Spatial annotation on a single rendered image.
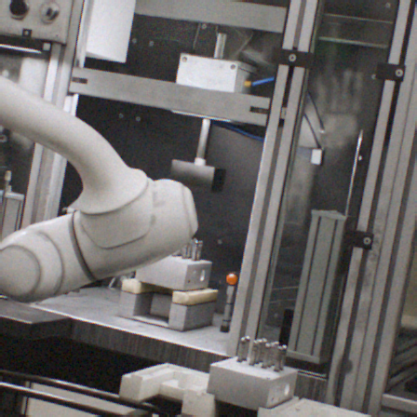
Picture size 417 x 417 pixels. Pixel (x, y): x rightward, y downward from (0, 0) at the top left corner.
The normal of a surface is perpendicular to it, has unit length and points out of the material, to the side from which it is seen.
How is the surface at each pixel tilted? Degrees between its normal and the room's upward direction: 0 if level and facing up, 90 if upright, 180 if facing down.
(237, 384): 90
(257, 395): 90
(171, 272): 90
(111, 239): 110
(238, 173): 90
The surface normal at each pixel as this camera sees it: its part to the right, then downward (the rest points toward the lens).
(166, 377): 0.92, 0.18
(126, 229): 0.04, 0.38
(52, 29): -0.36, -0.02
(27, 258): -0.08, -0.06
